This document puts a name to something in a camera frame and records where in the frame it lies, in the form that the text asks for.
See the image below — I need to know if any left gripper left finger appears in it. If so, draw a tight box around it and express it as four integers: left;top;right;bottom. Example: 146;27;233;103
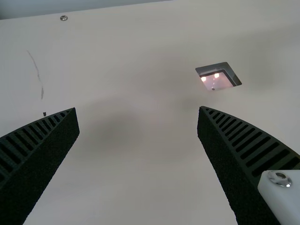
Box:
0;106;80;225

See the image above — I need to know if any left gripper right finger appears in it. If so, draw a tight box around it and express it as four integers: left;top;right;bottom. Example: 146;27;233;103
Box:
197;105;300;225

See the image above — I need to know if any small square scanner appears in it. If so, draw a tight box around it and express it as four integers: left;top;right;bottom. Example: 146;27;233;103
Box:
195;61;242;91

